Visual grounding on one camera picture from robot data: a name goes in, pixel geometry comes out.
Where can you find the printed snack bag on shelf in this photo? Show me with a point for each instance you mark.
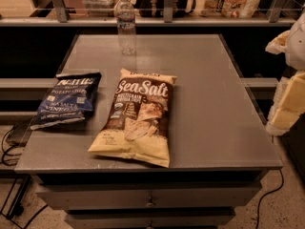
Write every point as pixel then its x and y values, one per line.
pixel 229 8

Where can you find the grey metal shelf rail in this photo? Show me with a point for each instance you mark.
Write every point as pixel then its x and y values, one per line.
pixel 72 13

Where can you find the blue kettle chips bag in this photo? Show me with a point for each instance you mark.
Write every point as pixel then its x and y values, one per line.
pixel 72 99

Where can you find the clear plastic water bottle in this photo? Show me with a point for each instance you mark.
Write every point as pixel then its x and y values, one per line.
pixel 125 18

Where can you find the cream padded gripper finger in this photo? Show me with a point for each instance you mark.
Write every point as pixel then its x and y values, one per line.
pixel 289 104

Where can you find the sea salt chips bag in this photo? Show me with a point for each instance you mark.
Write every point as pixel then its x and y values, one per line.
pixel 137 125

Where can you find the grey drawer cabinet table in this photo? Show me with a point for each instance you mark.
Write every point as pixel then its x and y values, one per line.
pixel 174 143

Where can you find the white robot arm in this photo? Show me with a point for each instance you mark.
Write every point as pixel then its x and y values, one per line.
pixel 292 43

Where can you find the black backpack on shelf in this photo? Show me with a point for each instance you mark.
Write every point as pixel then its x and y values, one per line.
pixel 155 8

